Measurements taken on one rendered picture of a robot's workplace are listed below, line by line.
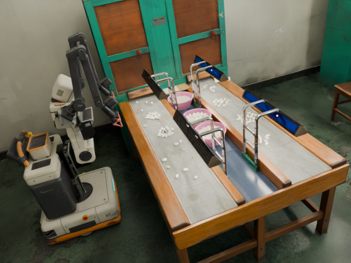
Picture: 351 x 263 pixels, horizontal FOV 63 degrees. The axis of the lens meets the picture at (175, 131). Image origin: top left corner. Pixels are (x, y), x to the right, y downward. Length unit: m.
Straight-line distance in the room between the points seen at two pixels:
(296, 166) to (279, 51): 2.91
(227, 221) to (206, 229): 0.14
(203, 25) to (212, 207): 2.02
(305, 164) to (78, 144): 1.71
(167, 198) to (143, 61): 1.66
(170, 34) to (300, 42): 2.43
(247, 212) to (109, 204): 1.29
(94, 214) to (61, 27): 2.20
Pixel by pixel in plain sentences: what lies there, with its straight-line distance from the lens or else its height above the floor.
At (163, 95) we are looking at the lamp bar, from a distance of 2.39.
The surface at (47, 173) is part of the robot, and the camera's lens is 2.45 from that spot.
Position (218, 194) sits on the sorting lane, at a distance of 1.88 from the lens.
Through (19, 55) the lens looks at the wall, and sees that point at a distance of 3.94.
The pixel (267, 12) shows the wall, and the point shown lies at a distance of 4.49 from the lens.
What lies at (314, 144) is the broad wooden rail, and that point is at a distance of 2.26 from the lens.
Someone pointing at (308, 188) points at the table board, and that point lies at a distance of 2.06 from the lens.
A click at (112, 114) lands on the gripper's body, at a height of 1.10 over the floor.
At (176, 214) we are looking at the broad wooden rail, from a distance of 1.77.
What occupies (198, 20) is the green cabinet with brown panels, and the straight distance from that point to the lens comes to 3.20.
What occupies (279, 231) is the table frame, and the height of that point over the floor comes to 0.25.
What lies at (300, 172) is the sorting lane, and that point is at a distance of 2.05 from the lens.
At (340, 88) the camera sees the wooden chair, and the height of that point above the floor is 0.46.
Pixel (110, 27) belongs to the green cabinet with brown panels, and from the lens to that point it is 2.97.
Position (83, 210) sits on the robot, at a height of 0.28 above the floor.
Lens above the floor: 2.09
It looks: 33 degrees down
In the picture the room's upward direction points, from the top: 10 degrees counter-clockwise
